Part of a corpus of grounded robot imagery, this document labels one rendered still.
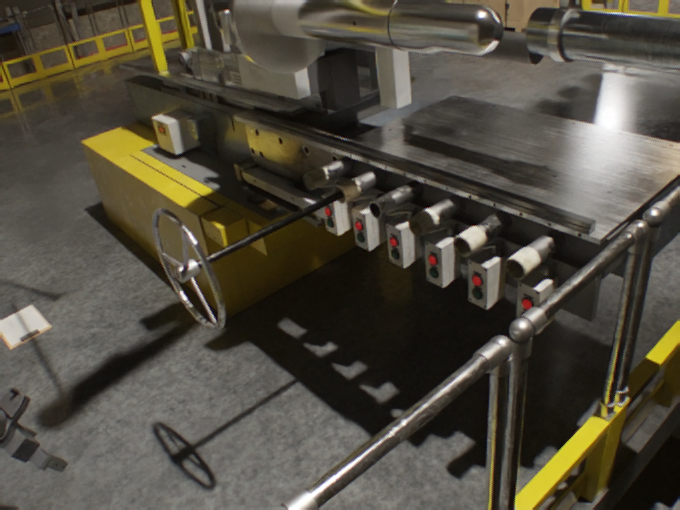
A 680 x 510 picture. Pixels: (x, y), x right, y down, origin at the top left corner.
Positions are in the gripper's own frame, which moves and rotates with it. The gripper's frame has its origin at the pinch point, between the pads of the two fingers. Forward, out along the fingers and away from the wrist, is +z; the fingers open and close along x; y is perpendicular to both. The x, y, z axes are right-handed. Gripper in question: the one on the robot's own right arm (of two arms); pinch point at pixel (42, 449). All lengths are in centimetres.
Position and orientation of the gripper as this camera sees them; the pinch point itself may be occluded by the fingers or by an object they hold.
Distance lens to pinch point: 151.9
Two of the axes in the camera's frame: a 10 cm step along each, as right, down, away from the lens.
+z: 2.6, 5.5, 7.9
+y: -5.3, 7.7, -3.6
